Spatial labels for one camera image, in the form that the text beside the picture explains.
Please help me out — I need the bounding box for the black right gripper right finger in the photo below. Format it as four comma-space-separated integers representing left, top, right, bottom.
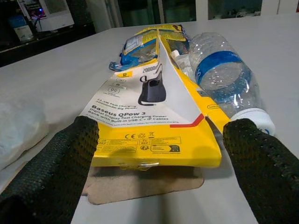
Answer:
222, 118, 299, 224

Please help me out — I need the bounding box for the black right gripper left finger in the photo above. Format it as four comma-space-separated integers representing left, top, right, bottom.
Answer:
0, 116, 100, 224

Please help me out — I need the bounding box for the yellow power bank box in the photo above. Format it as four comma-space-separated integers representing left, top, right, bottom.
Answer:
79, 24, 232, 169

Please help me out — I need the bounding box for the white plastic bag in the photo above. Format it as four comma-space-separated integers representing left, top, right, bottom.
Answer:
0, 95, 49, 170

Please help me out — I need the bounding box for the white table with black legs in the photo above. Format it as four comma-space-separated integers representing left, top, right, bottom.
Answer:
0, 14, 299, 224

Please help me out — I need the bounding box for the brown cardboard insert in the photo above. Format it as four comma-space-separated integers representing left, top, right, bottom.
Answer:
81, 166, 205, 205

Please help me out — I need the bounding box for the clear plastic bottle blue label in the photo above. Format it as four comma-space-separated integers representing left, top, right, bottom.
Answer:
186, 32, 276, 136

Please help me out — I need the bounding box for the blue white carton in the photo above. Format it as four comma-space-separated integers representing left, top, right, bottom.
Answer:
9, 17, 35, 42

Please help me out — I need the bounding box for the blue yellow plastic packet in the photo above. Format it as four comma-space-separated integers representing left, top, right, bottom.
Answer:
108, 30, 162, 72

